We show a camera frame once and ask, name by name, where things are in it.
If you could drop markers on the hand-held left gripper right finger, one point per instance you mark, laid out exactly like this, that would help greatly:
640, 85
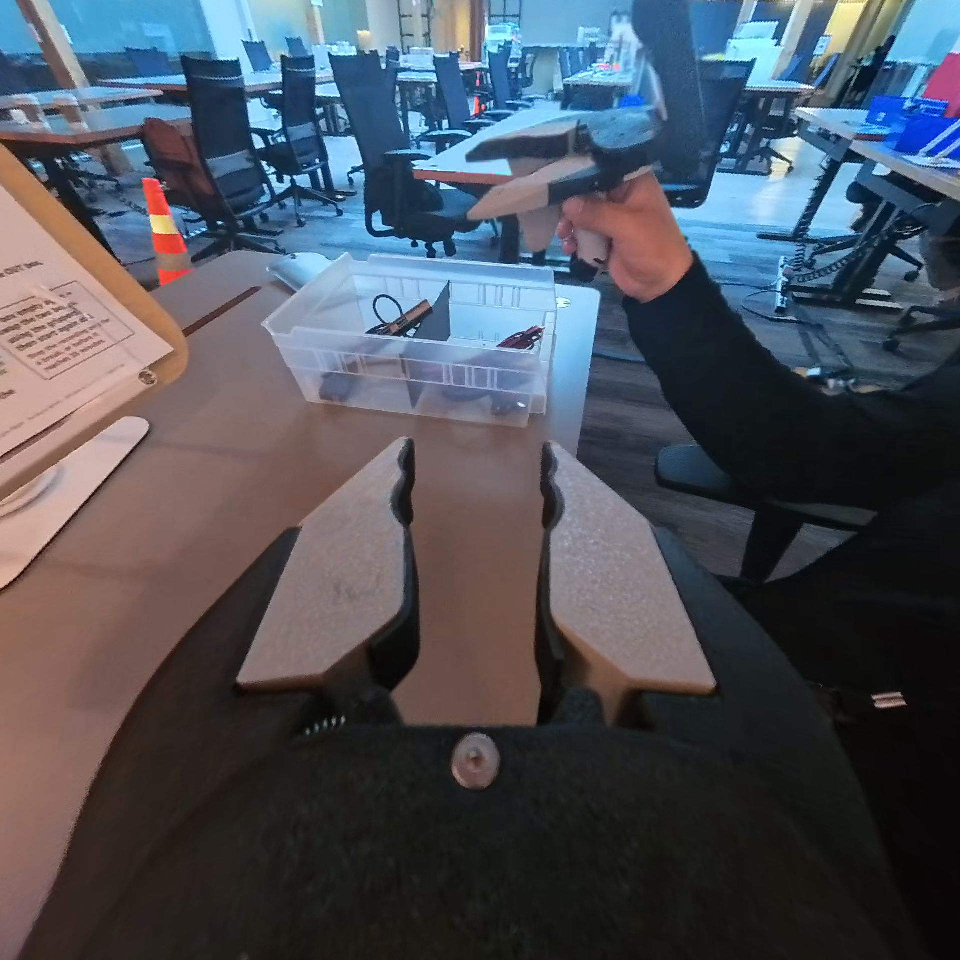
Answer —
622, 600

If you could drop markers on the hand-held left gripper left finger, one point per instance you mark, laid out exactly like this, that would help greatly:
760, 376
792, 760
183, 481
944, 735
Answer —
330, 600

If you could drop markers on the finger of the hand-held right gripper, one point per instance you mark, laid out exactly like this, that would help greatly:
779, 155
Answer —
510, 199
525, 139

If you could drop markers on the clear plastic bin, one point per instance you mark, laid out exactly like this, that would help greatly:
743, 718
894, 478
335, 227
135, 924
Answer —
480, 375

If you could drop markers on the person's right forearm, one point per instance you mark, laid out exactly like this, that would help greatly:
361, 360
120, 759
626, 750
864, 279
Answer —
750, 397

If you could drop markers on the person's right hand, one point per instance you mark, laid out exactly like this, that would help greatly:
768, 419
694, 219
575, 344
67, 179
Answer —
645, 240

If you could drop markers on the white table with orange edge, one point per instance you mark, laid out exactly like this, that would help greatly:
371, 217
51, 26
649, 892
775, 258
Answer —
450, 169

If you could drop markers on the black mesh office chair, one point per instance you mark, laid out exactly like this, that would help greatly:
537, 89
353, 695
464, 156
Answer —
720, 127

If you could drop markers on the black bin divider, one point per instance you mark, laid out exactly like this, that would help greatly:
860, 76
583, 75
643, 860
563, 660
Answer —
435, 315

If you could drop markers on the black chair with armrest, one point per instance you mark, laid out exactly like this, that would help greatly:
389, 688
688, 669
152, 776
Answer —
697, 472

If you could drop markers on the white power strip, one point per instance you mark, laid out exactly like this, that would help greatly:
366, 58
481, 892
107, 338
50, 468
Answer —
781, 289

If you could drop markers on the desk with black legs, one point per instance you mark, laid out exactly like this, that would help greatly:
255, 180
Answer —
862, 142

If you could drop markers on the person's dark clothed body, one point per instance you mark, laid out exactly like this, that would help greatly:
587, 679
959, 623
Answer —
862, 675

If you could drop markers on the white stand base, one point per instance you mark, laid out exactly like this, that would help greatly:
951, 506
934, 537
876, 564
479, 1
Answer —
75, 480

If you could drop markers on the small blue bin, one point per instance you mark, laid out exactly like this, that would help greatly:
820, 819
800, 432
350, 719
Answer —
907, 124

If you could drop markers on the wooden display board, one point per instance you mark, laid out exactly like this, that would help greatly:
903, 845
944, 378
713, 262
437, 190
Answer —
169, 352

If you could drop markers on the row of black office chairs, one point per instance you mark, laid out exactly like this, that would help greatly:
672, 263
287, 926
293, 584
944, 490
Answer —
217, 127

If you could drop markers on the orange traffic cone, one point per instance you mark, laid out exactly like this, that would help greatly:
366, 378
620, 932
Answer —
169, 240

